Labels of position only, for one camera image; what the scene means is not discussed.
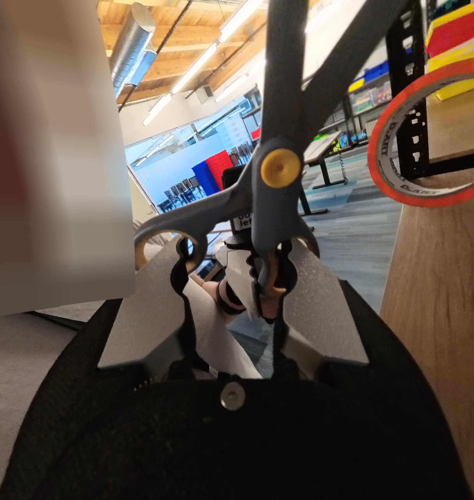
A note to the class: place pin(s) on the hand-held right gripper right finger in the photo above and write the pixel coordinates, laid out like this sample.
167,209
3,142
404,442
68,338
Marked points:
319,320

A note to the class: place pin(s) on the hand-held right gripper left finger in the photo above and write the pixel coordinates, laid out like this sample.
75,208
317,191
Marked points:
155,320

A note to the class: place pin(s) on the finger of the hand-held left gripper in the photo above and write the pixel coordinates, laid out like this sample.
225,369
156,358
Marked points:
237,273

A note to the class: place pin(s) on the grey yellow scissors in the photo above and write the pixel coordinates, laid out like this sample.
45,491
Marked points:
280,117

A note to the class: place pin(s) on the orange tape roll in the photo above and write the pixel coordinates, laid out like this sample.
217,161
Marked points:
428,199

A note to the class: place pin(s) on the wooden desk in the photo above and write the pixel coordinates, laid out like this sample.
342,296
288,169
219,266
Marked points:
436,312

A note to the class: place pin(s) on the person's left hand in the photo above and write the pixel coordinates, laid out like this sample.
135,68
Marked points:
209,291

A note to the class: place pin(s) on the stack of blue bins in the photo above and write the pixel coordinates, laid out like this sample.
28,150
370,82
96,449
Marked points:
204,179

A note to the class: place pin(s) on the stack of red bins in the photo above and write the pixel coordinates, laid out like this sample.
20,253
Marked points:
221,168

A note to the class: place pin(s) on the row of dark chairs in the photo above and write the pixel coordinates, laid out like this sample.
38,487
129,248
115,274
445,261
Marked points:
180,193

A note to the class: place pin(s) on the white table black legs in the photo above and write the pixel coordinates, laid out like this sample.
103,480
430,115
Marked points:
323,152

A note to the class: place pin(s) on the ceiling light strip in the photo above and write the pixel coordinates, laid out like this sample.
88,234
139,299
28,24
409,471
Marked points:
157,109
194,68
239,19

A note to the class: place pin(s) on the black shelving with bins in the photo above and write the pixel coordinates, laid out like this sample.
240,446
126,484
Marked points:
368,101

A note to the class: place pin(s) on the black metal rack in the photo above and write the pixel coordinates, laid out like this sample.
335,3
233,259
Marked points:
405,39

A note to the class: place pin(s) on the stack of yellow boxes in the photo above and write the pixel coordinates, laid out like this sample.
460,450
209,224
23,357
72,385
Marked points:
463,78

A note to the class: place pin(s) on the red bin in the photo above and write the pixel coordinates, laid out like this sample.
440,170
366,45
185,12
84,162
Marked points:
455,35

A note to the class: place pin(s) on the silver air duct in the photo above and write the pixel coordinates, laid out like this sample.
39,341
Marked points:
133,50

